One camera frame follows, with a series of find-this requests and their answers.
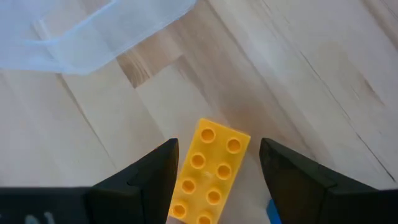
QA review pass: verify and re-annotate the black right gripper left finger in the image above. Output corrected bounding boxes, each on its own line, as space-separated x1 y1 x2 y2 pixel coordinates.
90 138 180 224

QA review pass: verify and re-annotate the yellow toy brick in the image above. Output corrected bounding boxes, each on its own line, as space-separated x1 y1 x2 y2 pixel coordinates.
167 118 251 224

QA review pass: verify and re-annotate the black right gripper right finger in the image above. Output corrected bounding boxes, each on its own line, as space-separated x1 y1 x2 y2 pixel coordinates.
259 138 379 224

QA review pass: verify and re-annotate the clear plastic bin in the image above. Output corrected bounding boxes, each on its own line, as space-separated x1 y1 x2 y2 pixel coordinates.
0 0 198 76

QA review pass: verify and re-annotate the blue toy brick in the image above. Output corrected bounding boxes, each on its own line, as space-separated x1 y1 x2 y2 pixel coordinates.
266 198 282 224

